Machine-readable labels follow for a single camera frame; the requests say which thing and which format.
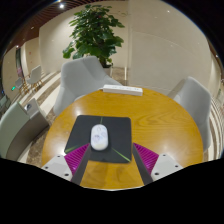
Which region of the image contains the green potted plant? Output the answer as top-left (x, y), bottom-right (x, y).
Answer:
top-left (62, 3), bottom-right (126, 77)

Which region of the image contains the small white wooden-legged chair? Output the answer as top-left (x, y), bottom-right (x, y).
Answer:
top-left (26, 64), bottom-right (45, 92)
top-left (14, 77), bottom-right (27, 95)

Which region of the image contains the grey-green armchair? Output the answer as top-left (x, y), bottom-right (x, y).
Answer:
top-left (0, 98), bottom-right (51, 161)

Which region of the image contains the white printed computer mouse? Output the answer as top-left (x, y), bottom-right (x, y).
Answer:
top-left (90, 123), bottom-right (110, 151)

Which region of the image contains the black green-lined mouse pad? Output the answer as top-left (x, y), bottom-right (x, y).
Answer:
top-left (63, 114), bottom-right (133, 164)

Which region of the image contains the light grey shell chair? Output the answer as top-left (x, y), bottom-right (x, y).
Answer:
top-left (53, 55), bottom-right (123, 117)
top-left (166, 76), bottom-right (213, 153)

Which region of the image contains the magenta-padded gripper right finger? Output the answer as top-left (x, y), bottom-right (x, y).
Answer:
top-left (131, 142), bottom-right (184, 186)

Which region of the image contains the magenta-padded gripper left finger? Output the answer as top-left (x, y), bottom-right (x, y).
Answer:
top-left (40, 142), bottom-right (92, 186)

